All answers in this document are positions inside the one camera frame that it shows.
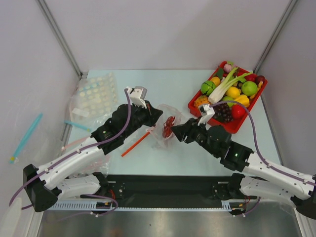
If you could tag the purple toy grapes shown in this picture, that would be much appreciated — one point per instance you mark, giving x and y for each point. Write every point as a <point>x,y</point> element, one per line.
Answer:
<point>223,113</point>

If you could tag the light green toy pear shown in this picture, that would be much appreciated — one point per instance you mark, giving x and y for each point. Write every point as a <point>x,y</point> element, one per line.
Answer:
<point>230,99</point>

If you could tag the orange toy pineapple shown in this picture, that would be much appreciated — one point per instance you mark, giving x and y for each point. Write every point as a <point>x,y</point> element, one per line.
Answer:
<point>203,99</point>

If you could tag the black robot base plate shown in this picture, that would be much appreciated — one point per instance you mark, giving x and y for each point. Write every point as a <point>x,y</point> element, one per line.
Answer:
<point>153,191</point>

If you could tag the green toy apple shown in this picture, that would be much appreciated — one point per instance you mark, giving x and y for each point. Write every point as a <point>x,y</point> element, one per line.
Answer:
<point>249,88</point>

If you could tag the red toy pepper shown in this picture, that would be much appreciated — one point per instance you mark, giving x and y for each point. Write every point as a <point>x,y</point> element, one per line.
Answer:
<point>238,111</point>

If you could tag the dark red toy plum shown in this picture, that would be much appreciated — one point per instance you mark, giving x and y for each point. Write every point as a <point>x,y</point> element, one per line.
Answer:
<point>260,79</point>

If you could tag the red toy lobster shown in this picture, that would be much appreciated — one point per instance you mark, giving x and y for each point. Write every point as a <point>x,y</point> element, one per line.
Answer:
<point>166,131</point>

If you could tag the pink toy radish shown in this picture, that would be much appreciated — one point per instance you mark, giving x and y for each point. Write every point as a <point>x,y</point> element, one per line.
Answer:
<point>228,67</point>

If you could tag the red dotted zip bag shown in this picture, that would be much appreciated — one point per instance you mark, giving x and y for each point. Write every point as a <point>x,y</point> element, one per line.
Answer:
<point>161,132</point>

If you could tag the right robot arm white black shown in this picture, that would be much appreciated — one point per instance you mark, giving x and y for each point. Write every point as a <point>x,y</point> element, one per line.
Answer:
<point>263,178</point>

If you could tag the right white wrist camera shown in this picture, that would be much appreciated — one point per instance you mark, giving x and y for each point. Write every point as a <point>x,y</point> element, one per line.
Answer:
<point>207,112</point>

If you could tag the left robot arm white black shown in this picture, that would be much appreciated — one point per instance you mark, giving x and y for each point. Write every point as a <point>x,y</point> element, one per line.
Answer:
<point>45,185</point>

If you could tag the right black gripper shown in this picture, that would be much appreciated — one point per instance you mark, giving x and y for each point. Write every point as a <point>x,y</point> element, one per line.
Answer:
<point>190,132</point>

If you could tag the orange toy fruit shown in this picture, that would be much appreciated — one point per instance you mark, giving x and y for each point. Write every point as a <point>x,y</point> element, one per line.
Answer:
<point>216,80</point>

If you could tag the white green toy celery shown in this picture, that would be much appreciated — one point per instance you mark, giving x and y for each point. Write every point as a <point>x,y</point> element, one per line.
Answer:
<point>229,80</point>

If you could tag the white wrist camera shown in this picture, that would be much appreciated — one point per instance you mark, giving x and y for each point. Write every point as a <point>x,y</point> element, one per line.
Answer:
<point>207,112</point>
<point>136,96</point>

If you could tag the red plastic tray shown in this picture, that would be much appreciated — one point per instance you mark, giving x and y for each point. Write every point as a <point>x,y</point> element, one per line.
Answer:
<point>234,125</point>

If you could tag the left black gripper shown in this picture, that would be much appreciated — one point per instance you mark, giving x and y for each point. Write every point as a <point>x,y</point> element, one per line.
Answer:
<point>152,114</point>

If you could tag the yellow toy bell pepper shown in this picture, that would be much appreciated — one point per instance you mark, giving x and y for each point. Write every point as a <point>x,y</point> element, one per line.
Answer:
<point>243,99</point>

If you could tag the grey slotted cable duct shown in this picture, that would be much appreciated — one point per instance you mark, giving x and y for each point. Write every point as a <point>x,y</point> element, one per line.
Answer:
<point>76,205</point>

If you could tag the yellow toy lemon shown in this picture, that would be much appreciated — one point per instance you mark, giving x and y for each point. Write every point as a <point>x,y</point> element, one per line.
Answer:
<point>233,92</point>

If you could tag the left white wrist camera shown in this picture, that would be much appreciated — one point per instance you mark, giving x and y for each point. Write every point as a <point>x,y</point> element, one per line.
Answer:
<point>136,96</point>

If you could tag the blue zipper clear bag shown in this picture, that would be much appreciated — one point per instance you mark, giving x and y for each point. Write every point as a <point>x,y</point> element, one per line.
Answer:
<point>79,125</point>

